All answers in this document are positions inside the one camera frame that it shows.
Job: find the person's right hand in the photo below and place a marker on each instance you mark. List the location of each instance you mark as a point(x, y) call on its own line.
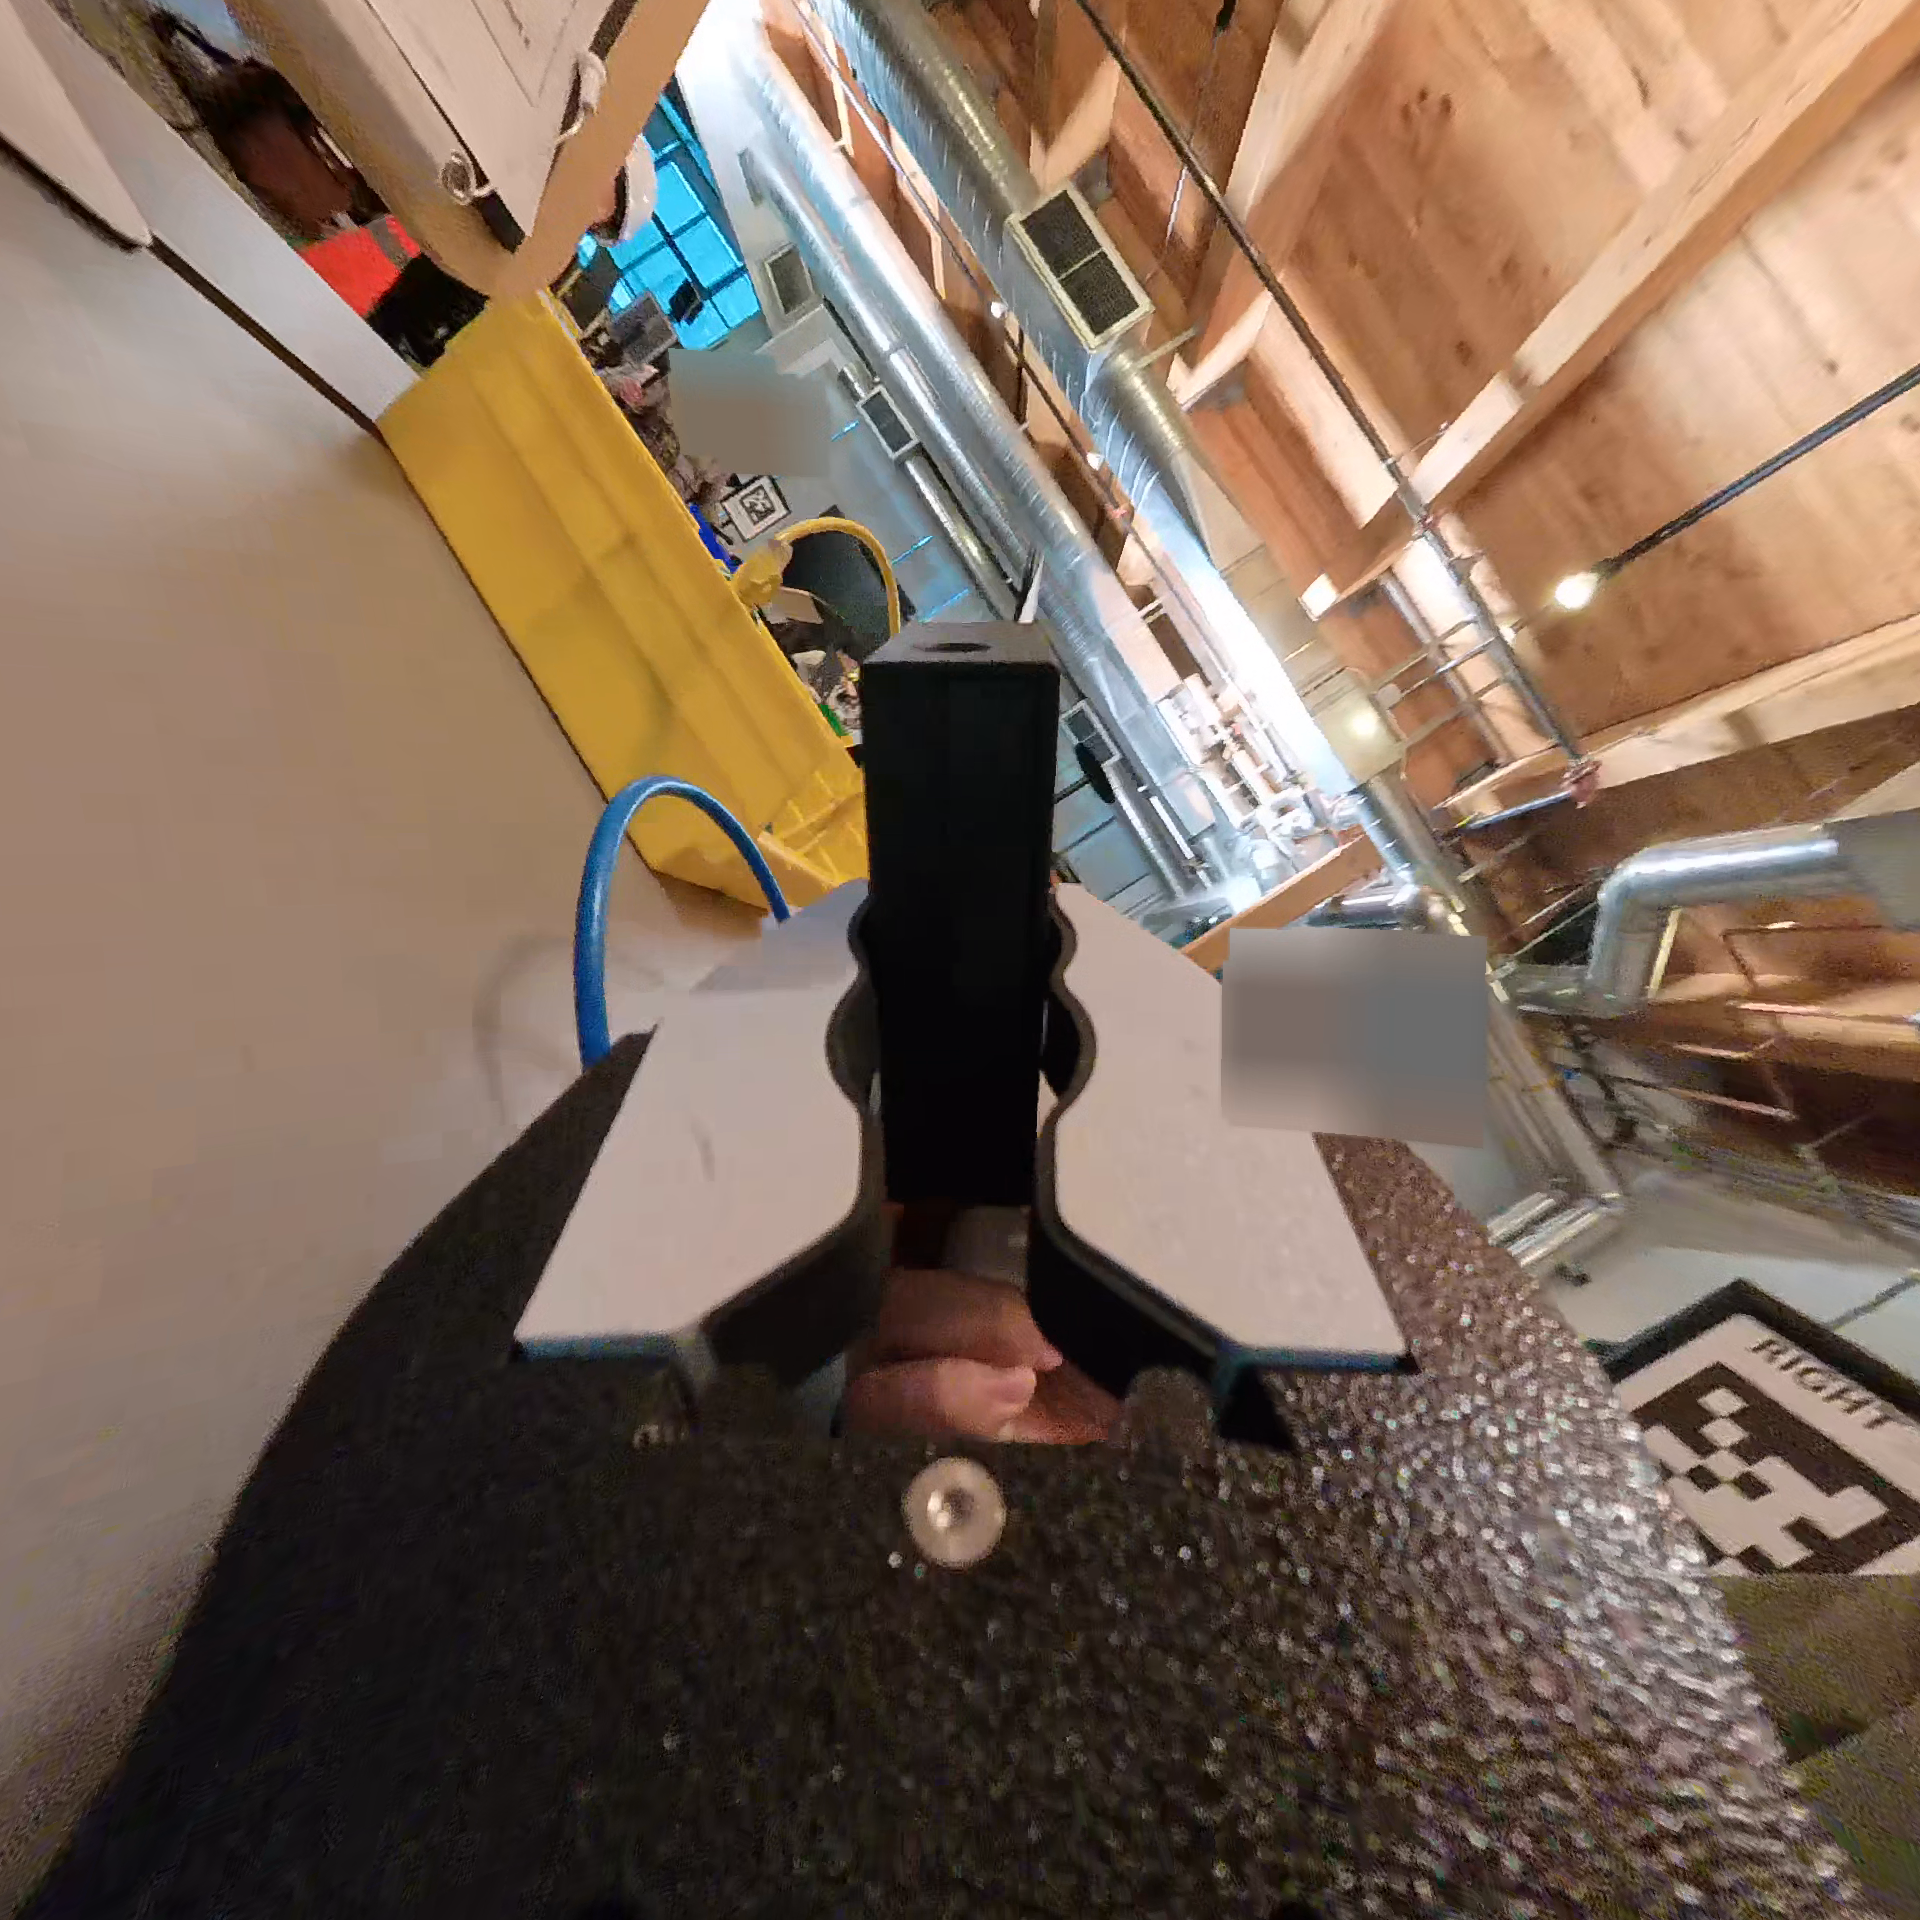
point(961, 1348)

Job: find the black ceiling light rail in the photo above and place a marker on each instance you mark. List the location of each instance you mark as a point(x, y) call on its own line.
point(1348, 377)
point(1754, 470)

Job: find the person's olive clothing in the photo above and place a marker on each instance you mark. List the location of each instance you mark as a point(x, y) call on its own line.
point(1845, 1679)

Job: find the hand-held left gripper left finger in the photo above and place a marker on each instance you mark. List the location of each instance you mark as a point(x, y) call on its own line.
point(706, 1186)

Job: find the tan poster board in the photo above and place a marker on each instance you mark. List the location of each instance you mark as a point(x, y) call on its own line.
point(453, 150)

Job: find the white ventilation grille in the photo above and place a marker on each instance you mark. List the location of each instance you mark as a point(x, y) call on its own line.
point(1077, 267)

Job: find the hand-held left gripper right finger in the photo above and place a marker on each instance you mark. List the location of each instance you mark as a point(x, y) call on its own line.
point(1186, 1215)

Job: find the black network switch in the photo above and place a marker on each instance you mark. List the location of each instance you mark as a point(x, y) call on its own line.
point(951, 898)

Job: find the yellow plastic bin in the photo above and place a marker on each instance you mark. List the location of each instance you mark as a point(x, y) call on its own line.
point(600, 600)

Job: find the silver box ventilation duct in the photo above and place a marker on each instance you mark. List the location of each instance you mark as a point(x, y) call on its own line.
point(1708, 887)

